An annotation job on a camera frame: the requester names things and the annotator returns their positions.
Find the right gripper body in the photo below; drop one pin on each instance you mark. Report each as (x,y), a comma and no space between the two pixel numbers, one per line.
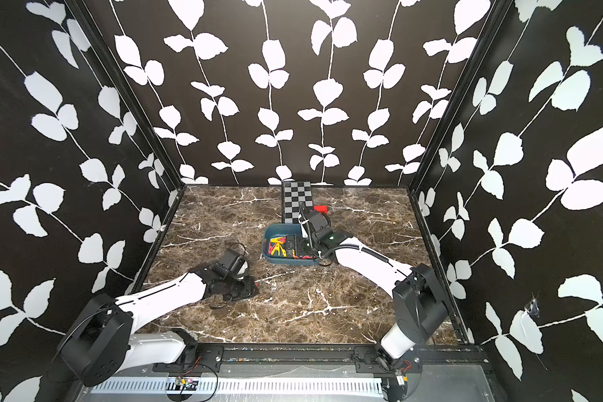
(310,247)

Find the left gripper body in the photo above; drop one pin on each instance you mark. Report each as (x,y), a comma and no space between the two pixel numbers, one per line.
(239,288)

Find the teal storage box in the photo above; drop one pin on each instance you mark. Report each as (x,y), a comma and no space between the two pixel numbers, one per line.
(277,230)

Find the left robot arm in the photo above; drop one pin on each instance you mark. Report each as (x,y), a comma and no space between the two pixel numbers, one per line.
(104,339)

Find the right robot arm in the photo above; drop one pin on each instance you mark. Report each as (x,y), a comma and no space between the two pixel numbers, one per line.
(419,300)

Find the small red block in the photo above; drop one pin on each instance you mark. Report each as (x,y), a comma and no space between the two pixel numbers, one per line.
(321,208)

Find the black white checkerboard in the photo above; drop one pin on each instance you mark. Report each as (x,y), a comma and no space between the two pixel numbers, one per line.
(294,195)

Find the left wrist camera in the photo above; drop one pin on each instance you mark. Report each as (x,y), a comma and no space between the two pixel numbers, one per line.
(232,264)

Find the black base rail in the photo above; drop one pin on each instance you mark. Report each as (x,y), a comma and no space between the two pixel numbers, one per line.
(366,358)

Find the white slotted cable duct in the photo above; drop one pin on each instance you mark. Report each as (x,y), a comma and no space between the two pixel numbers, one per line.
(368,387)

